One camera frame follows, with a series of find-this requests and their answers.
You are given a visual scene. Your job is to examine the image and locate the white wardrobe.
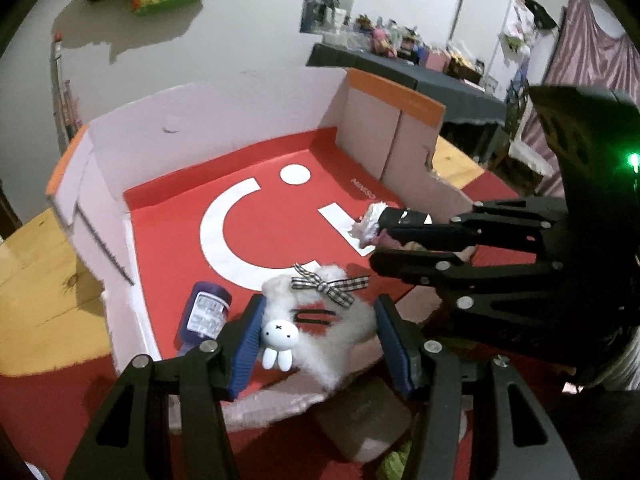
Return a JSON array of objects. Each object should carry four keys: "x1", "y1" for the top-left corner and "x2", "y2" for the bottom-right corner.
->
[{"x1": 450, "y1": 0, "x2": 528, "y2": 101}]

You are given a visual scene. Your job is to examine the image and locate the grey eye shadow case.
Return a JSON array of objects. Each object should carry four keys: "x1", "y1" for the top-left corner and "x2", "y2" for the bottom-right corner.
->
[{"x1": 314, "y1": 378, "x2": 412, "y2": 464}]

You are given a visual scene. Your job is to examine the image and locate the pink curtain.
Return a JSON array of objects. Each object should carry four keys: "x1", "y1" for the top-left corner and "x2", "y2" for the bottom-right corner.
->
[{"x1": 522, "y1": 0, "x2": 639, "y2": 197}]

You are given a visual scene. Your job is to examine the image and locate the green fuzzy scrunchie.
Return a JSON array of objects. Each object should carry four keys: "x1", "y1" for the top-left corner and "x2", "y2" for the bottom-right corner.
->
[{"x1": 375, "y1": 444, "x2": 410, "y2": 480}]

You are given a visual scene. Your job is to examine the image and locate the dark green covered table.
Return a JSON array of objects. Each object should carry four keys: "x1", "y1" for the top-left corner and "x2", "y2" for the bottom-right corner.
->
[{"x1": 307, "y1": 44, "x2": 506, "y2": 126}]

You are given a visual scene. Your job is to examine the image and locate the mop pole with orange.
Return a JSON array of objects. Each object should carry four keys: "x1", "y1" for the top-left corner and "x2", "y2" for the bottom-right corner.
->
[{"x1": 52, "y1": 32, "x2": 75, "y2": 143}]

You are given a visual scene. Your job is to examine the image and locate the orange cardboard box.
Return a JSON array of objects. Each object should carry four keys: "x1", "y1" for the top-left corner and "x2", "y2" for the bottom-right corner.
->
[{"x1": 46, "y1": 67, "x2": 472, "y2": 370}]

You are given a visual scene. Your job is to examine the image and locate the white fluffy bunny plush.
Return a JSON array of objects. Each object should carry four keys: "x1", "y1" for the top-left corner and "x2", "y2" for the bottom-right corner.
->
[{"x1": 260, "y1": 264, "x2": 376, "y2": 390}]

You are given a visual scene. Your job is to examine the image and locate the dark blue ink bottle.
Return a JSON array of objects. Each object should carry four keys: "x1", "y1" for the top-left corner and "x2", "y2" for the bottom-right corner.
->
[{"x1": 177, "y1": 281, "x2": 232, "y2": 356}]

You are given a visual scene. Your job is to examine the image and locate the red knitted mat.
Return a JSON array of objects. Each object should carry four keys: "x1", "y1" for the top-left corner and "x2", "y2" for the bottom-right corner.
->
[{"x1": 0, "y1": 169, "x2": 551, "y2": 480}]

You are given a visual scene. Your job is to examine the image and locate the black white plush roll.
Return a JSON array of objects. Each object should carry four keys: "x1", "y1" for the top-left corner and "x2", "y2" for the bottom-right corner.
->
[{"x1": 348, "y1": 202, "x2": 433, "y2": 249}]

